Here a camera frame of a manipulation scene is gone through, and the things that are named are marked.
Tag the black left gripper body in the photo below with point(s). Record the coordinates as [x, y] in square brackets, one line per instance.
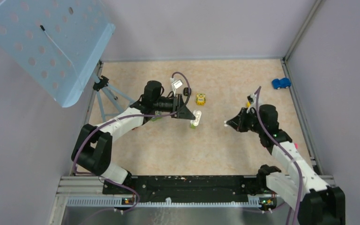
[176, 100]

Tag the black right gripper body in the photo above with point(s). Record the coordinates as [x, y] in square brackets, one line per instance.
[248, 121]

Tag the white earbud charging case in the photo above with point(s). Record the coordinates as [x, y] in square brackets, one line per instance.
[197, 114]

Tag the black earbud charging case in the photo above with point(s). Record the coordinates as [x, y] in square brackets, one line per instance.
[187, 91]

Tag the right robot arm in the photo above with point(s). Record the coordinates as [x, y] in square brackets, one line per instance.
[312, 199]

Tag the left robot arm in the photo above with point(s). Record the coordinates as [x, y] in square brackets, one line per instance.
[93, 148]

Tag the yellow owl block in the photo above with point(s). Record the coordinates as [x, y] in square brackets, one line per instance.
[200, 99]

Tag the green owl block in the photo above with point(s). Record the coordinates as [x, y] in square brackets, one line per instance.
[156, 117]

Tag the blue toy car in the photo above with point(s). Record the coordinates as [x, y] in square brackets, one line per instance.
[283, 83]

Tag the light blue tripod stand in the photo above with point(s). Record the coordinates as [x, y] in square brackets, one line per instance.
[101, 87]

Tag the light blue perforated tray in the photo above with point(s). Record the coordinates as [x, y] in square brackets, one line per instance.
[57, 42]

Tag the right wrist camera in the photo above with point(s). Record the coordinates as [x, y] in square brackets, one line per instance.
[252, 98]

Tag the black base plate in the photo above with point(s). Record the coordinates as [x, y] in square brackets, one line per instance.
[194, 189]

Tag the aluminium frame rail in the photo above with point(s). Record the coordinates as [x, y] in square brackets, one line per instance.
[86, 191]

